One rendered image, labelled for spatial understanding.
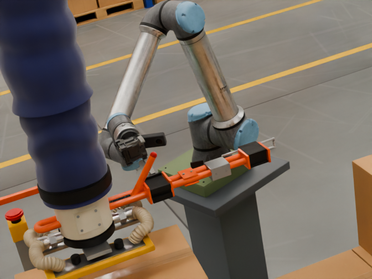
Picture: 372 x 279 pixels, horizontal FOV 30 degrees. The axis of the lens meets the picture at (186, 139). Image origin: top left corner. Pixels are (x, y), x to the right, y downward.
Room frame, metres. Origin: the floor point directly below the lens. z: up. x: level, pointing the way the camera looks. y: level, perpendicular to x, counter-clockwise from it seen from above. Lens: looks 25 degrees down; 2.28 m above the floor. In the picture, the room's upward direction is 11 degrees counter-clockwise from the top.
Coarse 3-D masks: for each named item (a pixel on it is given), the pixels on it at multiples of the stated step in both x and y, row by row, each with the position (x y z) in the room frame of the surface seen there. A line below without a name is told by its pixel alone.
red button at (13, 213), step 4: (16, 208) 2.35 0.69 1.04; (8, 212) 2.34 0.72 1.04; (12, 212) 2.33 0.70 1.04; (16, 212) 2.32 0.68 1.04; (20, 212) 2.32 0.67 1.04; (8, 216) 2.31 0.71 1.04; (12, 216) 2.30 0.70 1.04; (16, 216) 2.30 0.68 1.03; (20, 216) 2.31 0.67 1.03; (12, 220) 2.30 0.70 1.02; (16, 220) 2.31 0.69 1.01; (20, 220) 2.32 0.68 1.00
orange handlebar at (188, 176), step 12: (240, 156) 2.08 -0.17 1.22; (204, 168) 2.05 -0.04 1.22; (180, 180) 1.98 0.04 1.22; (192, 180) 1.99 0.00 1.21; (24, 192) 2.11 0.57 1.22; (36, 192) 2.12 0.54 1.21; (144, 192) 1.95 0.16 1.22; (0, 204) 2.08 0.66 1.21; (120, 204) 1.92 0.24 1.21; (36, 228) 1.86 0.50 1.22; (48, 228) 1.85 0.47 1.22
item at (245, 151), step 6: (252, 144) 2.11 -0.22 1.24; (258, 144) 2.10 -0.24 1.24; (240, 150) 2.09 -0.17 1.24; (246, 150) 2.08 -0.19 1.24; (252, 150) 2.07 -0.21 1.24; (258, 150) 2.06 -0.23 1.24; (264, 150) 2.06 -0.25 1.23; (246, 156) 2.04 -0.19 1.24; (252, 156) 2.05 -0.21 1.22; (258, 156) 2.06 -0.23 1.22; (264, 156) 2.06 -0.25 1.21; (246, 162) 2.04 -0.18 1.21; (252, 162) 2.05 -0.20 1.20; (258, 162) 2.06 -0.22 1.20; (264, 162) 2.06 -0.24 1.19
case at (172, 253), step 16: (176, 224) 2.17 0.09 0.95; (160, 240) 2.08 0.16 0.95; (176, 240) 2.06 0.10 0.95; (144, 256) 2.00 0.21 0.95; (160, 256) 1.99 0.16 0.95; (176, 256) 1.97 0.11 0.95; (192, 256) 1.95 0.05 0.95; (32, 272) 2.04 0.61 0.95; (96, 272) 1.96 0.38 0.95; (112, 272) 1.94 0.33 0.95; (128, 272) 1.93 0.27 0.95; (144, 272) 1.91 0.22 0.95; (160, 272) 1.89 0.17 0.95; (176, 272) 1.88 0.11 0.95; (192, 272) 1.86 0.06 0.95
